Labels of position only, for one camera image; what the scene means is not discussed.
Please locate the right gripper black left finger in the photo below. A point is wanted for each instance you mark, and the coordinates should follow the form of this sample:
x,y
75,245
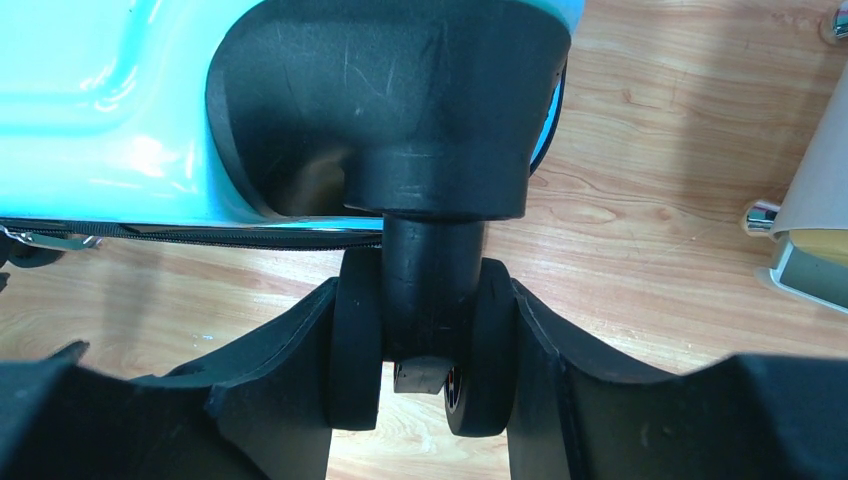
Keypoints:
x,y
252,409

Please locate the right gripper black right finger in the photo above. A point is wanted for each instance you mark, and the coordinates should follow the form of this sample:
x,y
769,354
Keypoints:
x,y
585,410

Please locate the round pastel drawer cabinet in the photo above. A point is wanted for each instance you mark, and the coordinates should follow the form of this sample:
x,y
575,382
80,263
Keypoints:
x,y
809,227

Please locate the silver zipper pull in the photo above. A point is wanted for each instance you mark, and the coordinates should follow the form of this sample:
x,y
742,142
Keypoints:
x,y
48,242

